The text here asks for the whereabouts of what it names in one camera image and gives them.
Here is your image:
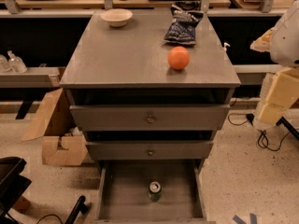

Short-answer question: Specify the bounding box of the green soda can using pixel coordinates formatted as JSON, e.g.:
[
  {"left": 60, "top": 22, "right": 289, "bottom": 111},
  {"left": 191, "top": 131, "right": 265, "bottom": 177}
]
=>
[{"left": 149, "top": 181, "right": 162, "bottom": 202}]

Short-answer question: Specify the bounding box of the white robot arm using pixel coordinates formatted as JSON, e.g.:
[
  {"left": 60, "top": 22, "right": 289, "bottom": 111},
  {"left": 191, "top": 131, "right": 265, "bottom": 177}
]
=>
[{"left": 250, "top": 0, "right": 299, "bottom": 68}]

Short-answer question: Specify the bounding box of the grey top drawer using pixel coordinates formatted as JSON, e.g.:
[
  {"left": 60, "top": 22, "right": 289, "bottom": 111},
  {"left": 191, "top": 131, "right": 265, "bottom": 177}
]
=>
[{"left": 70, "top": 105, "right": 230, "bottom": 132}]

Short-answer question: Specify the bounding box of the grey drawer cabinet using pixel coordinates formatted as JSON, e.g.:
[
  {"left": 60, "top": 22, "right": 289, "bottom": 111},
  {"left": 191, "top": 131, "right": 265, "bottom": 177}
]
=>
[{"left": 59, "top": 9, "right": 242, "bottom": 173}]

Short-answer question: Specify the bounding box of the grey middle drawer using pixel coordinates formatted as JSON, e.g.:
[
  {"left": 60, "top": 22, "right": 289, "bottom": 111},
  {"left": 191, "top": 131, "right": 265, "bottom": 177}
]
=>
[{"left": 86, "top": 141, "right": 213, "bottom": 161}]

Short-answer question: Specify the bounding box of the grey open bottom drawer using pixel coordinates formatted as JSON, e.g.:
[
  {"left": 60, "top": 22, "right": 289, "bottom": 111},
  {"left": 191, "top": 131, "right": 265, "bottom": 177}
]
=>
[{"left": 96, "top": 160, "right": 216, "bottom": 224}]

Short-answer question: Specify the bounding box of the orange fruit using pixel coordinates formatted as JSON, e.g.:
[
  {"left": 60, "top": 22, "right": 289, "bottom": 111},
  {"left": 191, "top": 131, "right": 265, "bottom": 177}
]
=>
[{"left": 167, "top": 46, "right": 190, "bottom": 70}]

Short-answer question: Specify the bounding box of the white ceramic bowl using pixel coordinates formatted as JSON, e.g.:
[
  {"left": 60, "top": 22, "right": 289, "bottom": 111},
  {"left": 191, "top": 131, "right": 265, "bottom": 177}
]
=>
[{"left": 101, "top": 8, "right": 133, "bottom": 28}]

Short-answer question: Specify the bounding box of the brown cardboard box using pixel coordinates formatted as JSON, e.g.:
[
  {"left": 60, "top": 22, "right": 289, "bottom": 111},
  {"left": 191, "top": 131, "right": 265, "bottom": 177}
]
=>
[{"left": 21, "top": 75, "right": 87, "bottom": 166}]

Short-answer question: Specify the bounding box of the white pump dispenser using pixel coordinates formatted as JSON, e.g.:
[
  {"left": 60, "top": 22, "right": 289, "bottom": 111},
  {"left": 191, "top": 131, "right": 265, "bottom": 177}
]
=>
[{"left": 223, "top": 42, "right": 231, "bottom": 51}]

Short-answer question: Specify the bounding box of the blue chip bag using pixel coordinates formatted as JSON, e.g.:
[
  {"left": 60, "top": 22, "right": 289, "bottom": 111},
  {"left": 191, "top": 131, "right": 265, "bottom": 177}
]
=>
[{"left": 164, "top": 5, "right": 204, "bottom": 46}]

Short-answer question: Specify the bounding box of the black chair base leg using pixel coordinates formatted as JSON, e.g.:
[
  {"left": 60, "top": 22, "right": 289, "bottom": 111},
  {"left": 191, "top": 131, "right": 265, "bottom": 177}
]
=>
[{"left": 277, "top": 117, "right": 299, "bottom": 140}]

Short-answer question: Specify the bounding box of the clear plastic bottle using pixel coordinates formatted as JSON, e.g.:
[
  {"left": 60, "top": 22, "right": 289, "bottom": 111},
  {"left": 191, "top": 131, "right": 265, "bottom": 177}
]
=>
[{"left": 7, "top": 50, "right": 27, "bottom": 74}]

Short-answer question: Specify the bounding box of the blue floor tape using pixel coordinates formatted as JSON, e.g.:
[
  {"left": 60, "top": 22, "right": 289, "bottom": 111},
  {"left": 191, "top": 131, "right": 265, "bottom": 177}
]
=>
[{"left": 233, "top": 213, "right": 258, "bottom": 224}]

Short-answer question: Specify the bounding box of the black office chair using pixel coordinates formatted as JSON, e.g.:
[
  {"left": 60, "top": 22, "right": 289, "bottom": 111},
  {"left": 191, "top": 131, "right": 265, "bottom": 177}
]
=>
[{"left": 0, "top": 157, "right": 31, "bottom": 224}]

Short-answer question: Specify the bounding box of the black floor cable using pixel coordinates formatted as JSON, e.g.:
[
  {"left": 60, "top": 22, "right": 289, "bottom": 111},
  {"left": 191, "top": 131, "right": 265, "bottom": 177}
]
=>
[{"left": 227, "top": 111, "right": 292, "bottom": 152}]

